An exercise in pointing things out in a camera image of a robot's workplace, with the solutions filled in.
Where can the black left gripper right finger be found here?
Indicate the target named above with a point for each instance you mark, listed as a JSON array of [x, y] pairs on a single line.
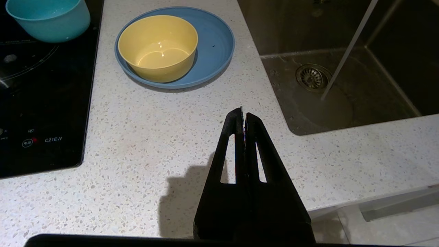
[[281, 206]]

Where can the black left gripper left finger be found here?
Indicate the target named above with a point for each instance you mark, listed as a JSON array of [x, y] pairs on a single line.
[[212, 206]]

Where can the metal sink drain strainer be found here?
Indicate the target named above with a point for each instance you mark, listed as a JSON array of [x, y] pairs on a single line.
[[310, 77]]

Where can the stainless steel sink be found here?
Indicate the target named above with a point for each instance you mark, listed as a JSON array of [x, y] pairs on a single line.
[[377, 99]]

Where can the blue plate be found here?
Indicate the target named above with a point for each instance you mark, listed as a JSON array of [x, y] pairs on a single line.
[[216, 41]]

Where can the yellow bowl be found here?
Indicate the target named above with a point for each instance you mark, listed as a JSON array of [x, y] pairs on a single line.
[[157, 48]]

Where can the running water stream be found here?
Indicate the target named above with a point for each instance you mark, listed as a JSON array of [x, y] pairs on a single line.
[[349, 51]]

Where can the black induction cooktop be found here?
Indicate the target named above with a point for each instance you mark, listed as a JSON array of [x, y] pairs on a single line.
[[44, 103]]

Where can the teal bowl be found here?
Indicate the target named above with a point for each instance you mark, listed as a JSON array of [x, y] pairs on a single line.
[[51, 27]]

